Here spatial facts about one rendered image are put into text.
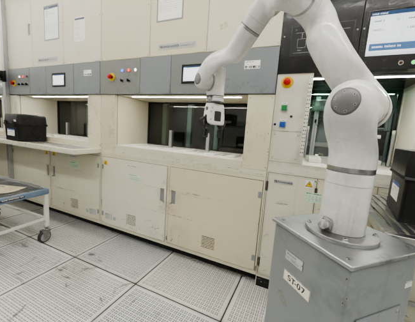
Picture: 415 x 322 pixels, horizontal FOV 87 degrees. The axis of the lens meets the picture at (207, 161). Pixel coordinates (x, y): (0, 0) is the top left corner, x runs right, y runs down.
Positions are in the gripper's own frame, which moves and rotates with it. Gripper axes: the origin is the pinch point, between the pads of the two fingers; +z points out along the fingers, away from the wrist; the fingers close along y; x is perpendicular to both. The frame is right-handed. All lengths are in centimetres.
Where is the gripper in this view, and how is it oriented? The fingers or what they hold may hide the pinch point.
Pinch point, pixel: (212, 135)
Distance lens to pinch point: 107.3
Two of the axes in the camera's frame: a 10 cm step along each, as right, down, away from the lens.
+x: -6.5, -1.5, 7.5
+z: -0.7, 9.9, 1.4
